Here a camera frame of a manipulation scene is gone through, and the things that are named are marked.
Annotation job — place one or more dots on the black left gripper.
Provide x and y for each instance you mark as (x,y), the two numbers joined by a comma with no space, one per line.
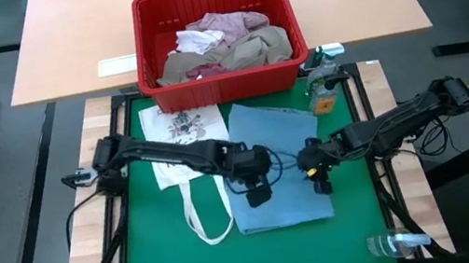
(249,162)

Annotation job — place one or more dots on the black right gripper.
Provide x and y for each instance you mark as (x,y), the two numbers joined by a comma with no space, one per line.
(318,156)

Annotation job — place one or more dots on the light blue denim jeans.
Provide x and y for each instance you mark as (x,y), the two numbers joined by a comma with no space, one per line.
(284,208)

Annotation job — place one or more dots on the white printed tote bag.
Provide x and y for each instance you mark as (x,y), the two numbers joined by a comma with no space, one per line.
(158,124)

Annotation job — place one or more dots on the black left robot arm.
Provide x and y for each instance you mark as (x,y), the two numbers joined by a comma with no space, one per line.
(162,150)

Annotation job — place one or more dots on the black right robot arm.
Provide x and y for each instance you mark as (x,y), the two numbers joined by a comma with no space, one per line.
(402,116)

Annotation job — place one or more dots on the red plastic laundry basket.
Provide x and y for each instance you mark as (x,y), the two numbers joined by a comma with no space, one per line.
(160,20)

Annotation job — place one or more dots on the spray bottle with orange label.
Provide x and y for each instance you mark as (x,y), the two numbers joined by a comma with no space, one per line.
(324,103)

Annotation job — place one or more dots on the green table mat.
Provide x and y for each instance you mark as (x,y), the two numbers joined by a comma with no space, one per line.
(282,256)

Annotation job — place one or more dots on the mauve crumpled garment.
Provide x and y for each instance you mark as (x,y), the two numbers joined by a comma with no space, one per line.
(206,71)

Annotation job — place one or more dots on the clear plastic spray bottle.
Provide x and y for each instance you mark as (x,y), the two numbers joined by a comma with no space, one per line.
(389,244)

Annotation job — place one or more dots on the beige crumpled garment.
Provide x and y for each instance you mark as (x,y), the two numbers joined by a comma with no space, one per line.
(259,49)

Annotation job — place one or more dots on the pink crumpled garment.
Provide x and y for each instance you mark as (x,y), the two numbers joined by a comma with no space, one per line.
(231,23)

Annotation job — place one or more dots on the white rectangular card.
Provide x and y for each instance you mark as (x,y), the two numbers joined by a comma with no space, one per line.
(117,66)

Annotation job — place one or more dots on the light wooden desk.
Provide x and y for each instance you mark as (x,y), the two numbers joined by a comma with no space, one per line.
(69,44)

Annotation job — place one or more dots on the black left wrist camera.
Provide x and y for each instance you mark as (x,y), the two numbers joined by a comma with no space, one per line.
(259,196)

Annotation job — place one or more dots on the black metal rig frame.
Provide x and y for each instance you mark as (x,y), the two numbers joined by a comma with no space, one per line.
(388,206)

